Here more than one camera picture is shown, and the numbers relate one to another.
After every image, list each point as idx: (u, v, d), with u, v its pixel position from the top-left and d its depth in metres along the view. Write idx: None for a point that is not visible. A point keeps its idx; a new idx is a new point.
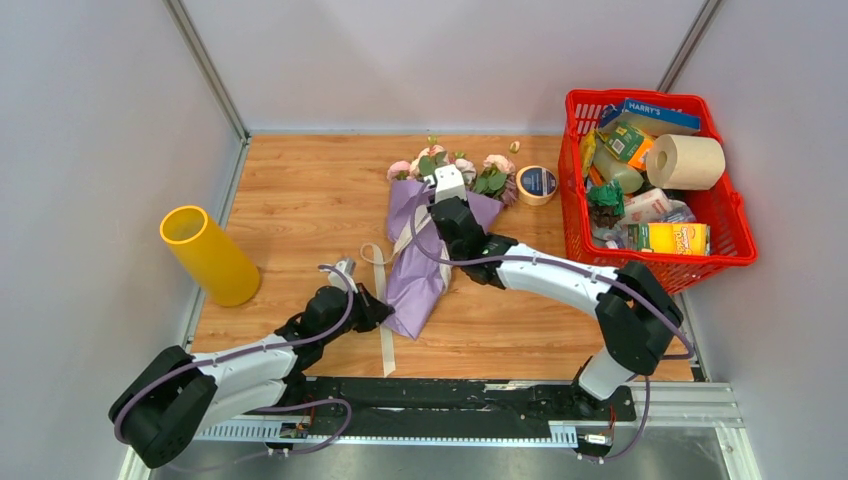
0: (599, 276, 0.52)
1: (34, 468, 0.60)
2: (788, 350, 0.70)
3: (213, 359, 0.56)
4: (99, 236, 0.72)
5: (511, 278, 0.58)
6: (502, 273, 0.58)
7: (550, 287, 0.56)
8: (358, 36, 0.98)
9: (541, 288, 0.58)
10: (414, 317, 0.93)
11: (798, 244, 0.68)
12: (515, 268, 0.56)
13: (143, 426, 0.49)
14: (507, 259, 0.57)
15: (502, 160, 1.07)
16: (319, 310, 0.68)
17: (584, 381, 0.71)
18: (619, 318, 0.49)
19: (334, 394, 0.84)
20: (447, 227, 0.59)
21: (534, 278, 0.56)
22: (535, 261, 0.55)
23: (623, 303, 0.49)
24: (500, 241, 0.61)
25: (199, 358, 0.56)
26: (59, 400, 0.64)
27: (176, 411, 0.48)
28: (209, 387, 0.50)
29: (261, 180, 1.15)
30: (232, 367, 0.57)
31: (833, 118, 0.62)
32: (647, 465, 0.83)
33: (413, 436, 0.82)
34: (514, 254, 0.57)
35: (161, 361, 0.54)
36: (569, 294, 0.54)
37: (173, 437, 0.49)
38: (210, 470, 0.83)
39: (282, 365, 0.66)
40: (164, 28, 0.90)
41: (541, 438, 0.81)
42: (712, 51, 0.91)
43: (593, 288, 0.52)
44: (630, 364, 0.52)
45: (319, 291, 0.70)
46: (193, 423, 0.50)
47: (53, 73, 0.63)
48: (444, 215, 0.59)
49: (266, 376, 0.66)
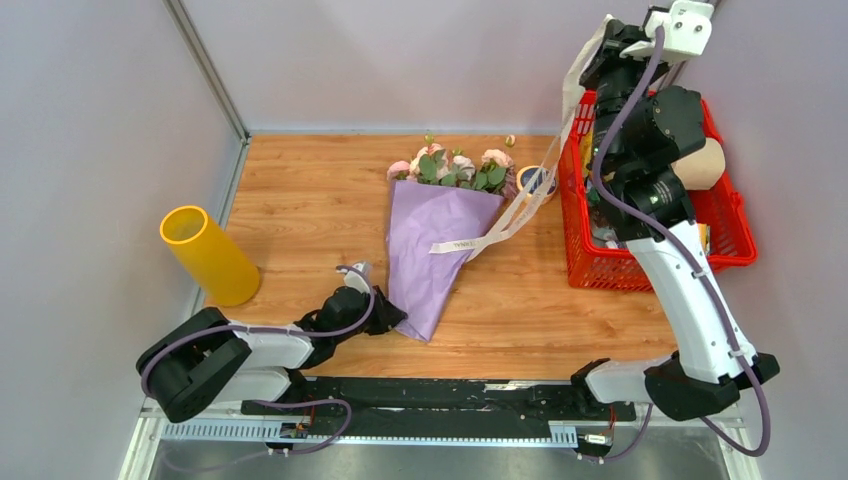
0: (740, 356, 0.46)
1: (31, 467, 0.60)
2: (789, 350, 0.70)
3: (248, 328, 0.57)
4: (99, 234, 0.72)
5: (652, 257, 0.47)
6: (651, 248, 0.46)
7: (681, 305, 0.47)
8: (358, 34, 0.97)
9: (663, 288, 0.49)
10: (427, 318, 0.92)
11: (800, 244, 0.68)
12: (669, 264, 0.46)
13: (173, 378, 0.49)
14: (676, 245, 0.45)
15: (500, 154, 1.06)
16: (337, 308, 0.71)
17: (592, 378, 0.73)
18: (719, 407, 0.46)
19: (334, 394, 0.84)
20: (641, 137, 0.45)
21: (671, 281, 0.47)
22: (697, 275, 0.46)
23: (735, 397, 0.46)
24: (674, 196, 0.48)
25: (234, 323, 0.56)
26: (56, 401, 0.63)
27: (209, 369, 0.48)
28: (242, 350, 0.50)
29: (261, 180, 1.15)
30: (260, 340, 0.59)
31: (833, 117, 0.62)
32: (647, 465, 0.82)
33: (413, 436, 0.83)
34: (681, 250, 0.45)
35: (199, 319, 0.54)
36: (689, 330, 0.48)
37: (199, 394, 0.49)
38: (209, 471, 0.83)
39: (298, 354, 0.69)
40: (165, 28, 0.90)
41: (541, 438, 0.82)
42: (713, 51, 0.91)
43: (723, 361, 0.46)
44: (660, 393, 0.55)
45: (337, 290, 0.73)
46: (220, 383, 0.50)
47: (55, 73, 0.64)
48: (669, 126, 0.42)
49: (284, 361, 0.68)
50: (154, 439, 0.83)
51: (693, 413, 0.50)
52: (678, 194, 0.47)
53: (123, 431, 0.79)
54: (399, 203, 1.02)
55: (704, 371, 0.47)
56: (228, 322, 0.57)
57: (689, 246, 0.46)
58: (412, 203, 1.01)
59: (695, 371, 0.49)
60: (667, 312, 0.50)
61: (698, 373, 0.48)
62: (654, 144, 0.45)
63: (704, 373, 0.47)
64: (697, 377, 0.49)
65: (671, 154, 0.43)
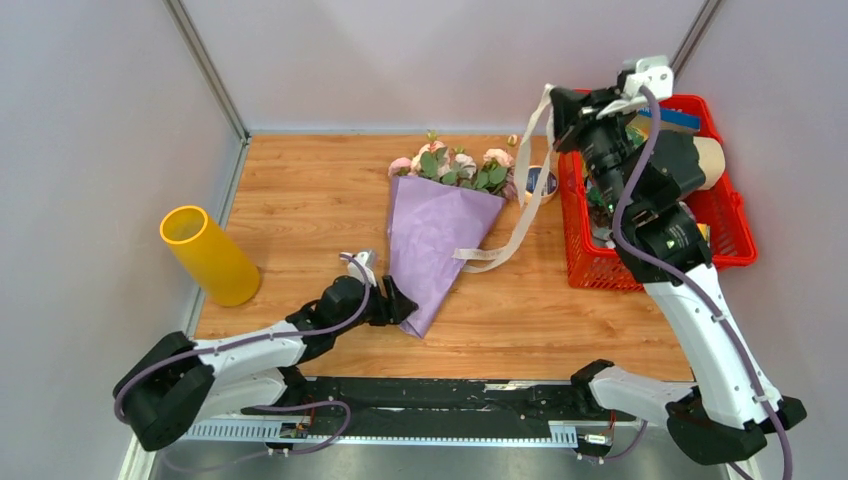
0: (765, 402, 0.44)
1: (32, 468, 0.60)
2: (788, 351, 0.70)
3: (216, 348, 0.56)
4: (99, 235, 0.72)
5: (671, 301, 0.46)
6: (668, 292, 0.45)
7: (701, 348, 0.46)
8: (357, 34, 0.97)
9: (681, 330, 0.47)
10: (423, 316, 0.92)
11: (800, 245, 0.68)
12: (687, 307, 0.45)
13: (140, 409, 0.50)
14: (695, 291, 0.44)
15: (501, 153, 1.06)
16: (335, 300, 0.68)
17: (594, 382, 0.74)
18: (746, 453, 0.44)
19: (334, 394, 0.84)
20: (642, 180, 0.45)
21: (690, 324, 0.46)
22: (717, 319, 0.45)
23: (762, 443, 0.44)
24: (691, 240, 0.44)
25: (200, 346, 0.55)
26: (57, 402, 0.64)
27: (175, 398, 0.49)
28: (207, 378, 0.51)
29: (261, 180, 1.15)
30: (233, 356, 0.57)
31: (833, 117, 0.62)
32: (647, 465, 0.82)
33: (413, 436, 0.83)
34: (699, 295, 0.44)
35: (164, 346, 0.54)
36: (711, 374, 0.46)
37: (170, 423, 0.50)
38: (210, 471, 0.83)
39: (290, 354, 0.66)
40: (164, 28, 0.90)
41: (541, 438, 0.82)
42: (714, 51, 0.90)
43: (748, 407, 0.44)
44: (683, 433, 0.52)
45: (336, 281, 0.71)
46: (191, 410, 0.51)
47: (54, 73, 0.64)
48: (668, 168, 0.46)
49: (275, 362, 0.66)
50: None
51: (717, 456, 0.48)
52: (695, 239, 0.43)
53: (124, 431, 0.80)
54: (403, 198, 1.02)
55: (728, 415, 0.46)
56: (194, 344, 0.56)
57: (708, 290, 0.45)
58: (416, 198, 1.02)
59: (719, 415, 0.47)
60: (687, 353, 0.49)
61: (722, 417, 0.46)
62: (654, 186, 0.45)
63: (728, 418, 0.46)
64: (721, 421, 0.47)
65: (671, 194, 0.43)
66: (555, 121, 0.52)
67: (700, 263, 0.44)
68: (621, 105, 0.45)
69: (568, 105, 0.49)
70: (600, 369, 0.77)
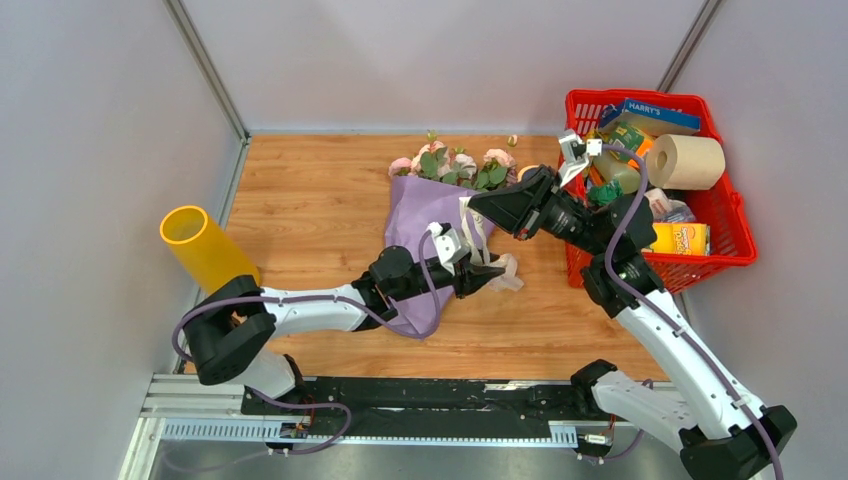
0: (745, 406, 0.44)
1: (33, 467, 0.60)
2: (786, 351, 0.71)
3: (280, 299, 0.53)
4: (99, 234, 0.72)
5: (633, 323, 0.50)
6: (630, 316, 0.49)
7: (671, 364, 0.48)
8: (358, 34, 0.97)
9: (652, 352, 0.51)
10: (423, 317, 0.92)
11: (798, 245, 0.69)
12: (649, 327, 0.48)
13: (207, 339, 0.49)
14: (652, 308, 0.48)
15: (502, 153, 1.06)
16: (380, 278, 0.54)
17: (598, 386, 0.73)
18: (739, 460, 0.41)
19: (334, 395, 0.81)
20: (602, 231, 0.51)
21: (657, 343, 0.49)
22: (677, 333, 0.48)
23: (755, 450, 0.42)
24: (642, 270, 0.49)
25: (266, 293, 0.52)
26: (57, 400, 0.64)
27: (237, 339, 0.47)
28: (267, 327, 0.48)
29: (261, 180, 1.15)
30: (296, 310, 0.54)
31: (832, 116, 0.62)
32: (647, 465, 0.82)
33: (413, 436, 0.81)
34: (656, 312, 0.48)
35: (232, 284, 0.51)
36: (689, 388, 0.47)
37: (228, 364, 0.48)
38: (210, 470, 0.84)
39: (350, 320, 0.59)
40: (165, 28, 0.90)
41: (541, 438, 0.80)
42: (713, 51, 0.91)
43: (731, 413, 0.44)
44: (692, 469, 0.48)
45: (384, 252, 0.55)
46: (246, 355, 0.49)
47: (54, 72, 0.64)
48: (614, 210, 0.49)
49: (334, 324, 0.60)
50: (154, 439, 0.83)
51: None
52: (645, 271, 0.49)
53: (123, 431, 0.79)
54: (409, 196, 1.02)
55: (716, 427, 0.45)
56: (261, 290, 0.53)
57: (665, 308, 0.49)
58: (420, 196, 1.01)
59: (712, 431, 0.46)
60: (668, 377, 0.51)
61: (715, 432, 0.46)
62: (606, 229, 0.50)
63: (717, 428, 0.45)
64: (715, 437, 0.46)
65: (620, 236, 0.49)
66: (510, 218, 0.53)
67: (653, 287, 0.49)
68: (579, 168, 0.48)
69: (519, 198, 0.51)
70: (604, 373, 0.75)
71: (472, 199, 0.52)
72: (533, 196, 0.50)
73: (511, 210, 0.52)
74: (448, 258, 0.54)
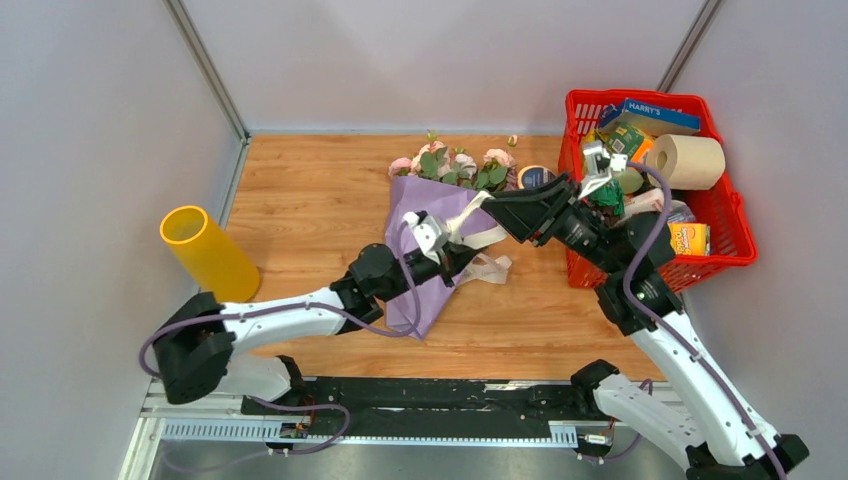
0: (760, 436, 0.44)
1: (32, 467, 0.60)
2: (787, 350, 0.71)
3: (241, 314, 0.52)
4: (99, 234, 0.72)
5: (650, 345, 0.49)
6: (647, 338, 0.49)
7: (686, 388, 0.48)
8: (357, 34, 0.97)
9: (666, 374, 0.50)
10: (423, 317, 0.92)
11: (798, 245, 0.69)
12: (666, 350, 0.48)
13: (171, 360, 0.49)
14: (671, 333, 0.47)
15: (502, 153, 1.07)
16: (360, 278, 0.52)
17: (600, 392, 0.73)
18: None
19: (334, 395, 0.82)
20: (621, 250, 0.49)
21: (674, 367, 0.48)
22: (695, 359, 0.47)
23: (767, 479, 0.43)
24: (660, 292, 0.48)
25: (228, 310, 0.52)
26: (57, 400, 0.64)
27: (195, 361, 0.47)
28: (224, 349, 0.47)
29: (261, 180, 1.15)
30: (260, 325, 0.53)
31: (833, 116, 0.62)
32: (647, 465, 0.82)
33: (413, 436, 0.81)
34: (675, 337, 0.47)
35: (195, 303, 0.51)
36: (703, 414, 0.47)
37: (192, 383, 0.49)
38: (210, 470, 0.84)
39: (331, 324, 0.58)
40: (165, 29, 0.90)
41: (541, 438, 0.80)
42: (713, 51, 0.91)
43: (745, 442, 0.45)
44: None
45: (364, 249, 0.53)
46: (211, 374, 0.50)
47: (53, 73, 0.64)
48: (634, 229, 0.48)
49: (312, 331, 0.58)
50: (154, 439, 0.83)
51: None
52: (664, 292, 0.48)
53: (123, 432, 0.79)
54: (409, 197, 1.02)
55: (729, 454, 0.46)
56: (225, 306, 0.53)
57: (683, 332, 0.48)
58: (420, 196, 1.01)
59: (723, 457, 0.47)
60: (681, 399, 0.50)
61: (726, 458, 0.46)
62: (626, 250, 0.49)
63: (729, 455, 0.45)
64: (727, 464, 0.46)
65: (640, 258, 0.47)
66: (520, 226, 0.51)
67: (670, 309, 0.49)
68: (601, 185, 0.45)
69: (534, 206, 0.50)
70: (605, 374, 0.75)
71: (486, 201, 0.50)
72: (549, 208, 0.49)
73: (523, 218, 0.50)
74: (429, 246, 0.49)
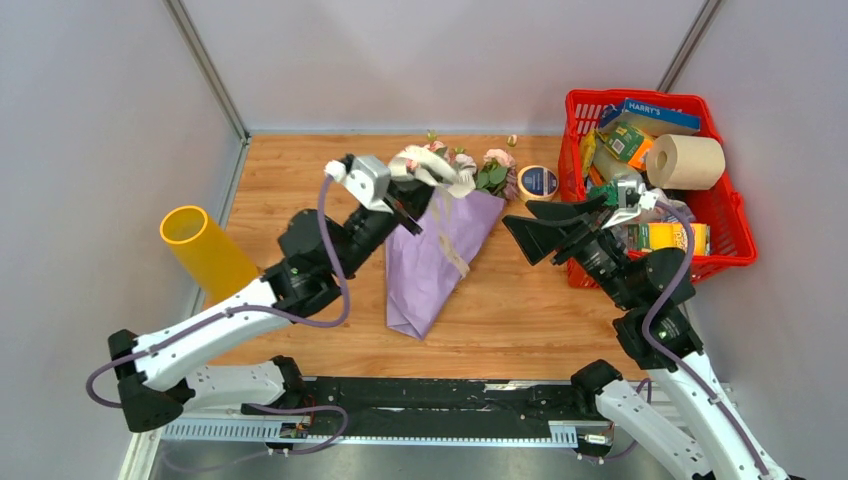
0: None
1: (31, 465, 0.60)
2: (786, 350, 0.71)
3: (148, 351, 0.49)
4: (98, 232, 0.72)
5: (670, 384, 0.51)
6: (666, 377, 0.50)
7: (702, 428, 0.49)
8: (357, 33, 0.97)
9: (685, 413, 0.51)
10: (422, 318, 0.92)
11: (798, 244, 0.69)
12: (684, 390, 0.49)
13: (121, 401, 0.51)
14: (689, 374, 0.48)
15: (502, 153, 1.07)
16: (289, 255, 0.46)
17: (603, 399, 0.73)
18: None
19: (334, 394, 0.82)
20: (641, 286, 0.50)
21: (692, 408, 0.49)
22: (713, 400, 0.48)
23: None
24: (680, 331, 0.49)
25: (136, 349, 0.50)
26: (56, 398, 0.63)
27: (125, 405, 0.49)
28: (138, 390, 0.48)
29: (261, 180, 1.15)
30: (175, 354, 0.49)
31: (832, 114, 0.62)
32: (647, 465, 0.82)
33: (413, 436, 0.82)
34: (692, 378, 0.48)
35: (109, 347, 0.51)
36: (718, 455, 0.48)
37: (146, 418, 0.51)
38: (210, 470, 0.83)
39: (268, 322, 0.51)
40: (165, 28, 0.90)
41: (541, 438, 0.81)
42: (713, 52, 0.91)
43: None
44: None
45: (295, 218, 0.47)
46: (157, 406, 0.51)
47: (54, 72, 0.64)
48: (653, 267, 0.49)
49: (252, 331, 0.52)
50: (154, 439, 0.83)
51: None
52: (685, 332, 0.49)
53: (122, 431, 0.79)
54: None
55: None
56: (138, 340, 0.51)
57: (703, 373, 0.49)
58: None
59: None
60: (699, 437, 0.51)
61: None
62: (646, 287, 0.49)
63: None
64: None
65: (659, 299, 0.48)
66: (536, 248, 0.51)
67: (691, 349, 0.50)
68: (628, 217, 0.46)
69: (552, 232, 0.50)
70: (606, 378, 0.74)
71: (509, 219, 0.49)
72: (566, 236, 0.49)
73: (539, 241, 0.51)
74: (370, 196, 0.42)
